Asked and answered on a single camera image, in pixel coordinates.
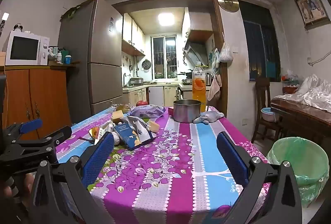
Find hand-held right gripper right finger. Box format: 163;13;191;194
216;132;303;224

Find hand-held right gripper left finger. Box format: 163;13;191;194
30;132;115;224

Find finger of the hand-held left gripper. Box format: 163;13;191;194
2;118;43;142
5;126;72;160

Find blue white packet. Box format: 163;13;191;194
113;124;145;151

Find yellow sponge block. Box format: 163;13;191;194
146;121;160;134
111;110;125;124

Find blue white carton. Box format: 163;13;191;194
120;115;156;142

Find bin with green liner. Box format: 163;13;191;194
266;137;330;208

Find person's left hand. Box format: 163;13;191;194
0;172;37;200

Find white orange printed carton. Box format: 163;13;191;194
89;122;115;147

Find orange wooden cabinet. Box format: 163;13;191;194
0;64;76;141

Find grey glove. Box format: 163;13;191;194
193;110;225;125

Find blue plastic basin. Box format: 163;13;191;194
261;107;280;122

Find purple wipes packet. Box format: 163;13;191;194
128;104;166;119

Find purple striped printed tablecloth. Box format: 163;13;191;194
55;106;271;224

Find steel pot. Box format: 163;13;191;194
173;99;202;124

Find dark wooden chair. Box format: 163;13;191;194
251;77;283;143

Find pink hanging towel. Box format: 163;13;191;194
207;75;222;102

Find white microwave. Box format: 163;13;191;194
5;31;50;66

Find dark wooden side table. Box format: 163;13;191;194
270;97;331;152

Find orange juice bottle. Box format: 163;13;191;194
192;61;207;112

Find cream kitchen base cabinets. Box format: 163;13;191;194
122;84;182;109

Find brown refrigerator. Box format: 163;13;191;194
57;0;124;124

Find red bowl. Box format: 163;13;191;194
282;86;300;95

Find white plastic bags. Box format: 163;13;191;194
274;74;331;112

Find hanging clear plastic bag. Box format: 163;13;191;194
219;32;234;63

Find range hood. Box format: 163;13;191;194
183;41;209;67

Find dark curtained window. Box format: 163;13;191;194
238;0;281;83

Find barred kitchen window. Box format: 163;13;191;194
151;35;179;79

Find ceiling light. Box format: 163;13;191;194
157;13;174;27

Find cream wall cabinets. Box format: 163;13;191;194
121;13;146;56

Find gold wall clock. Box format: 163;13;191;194
217;0;240;13

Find framed wall picture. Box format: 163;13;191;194
294;0;331;31

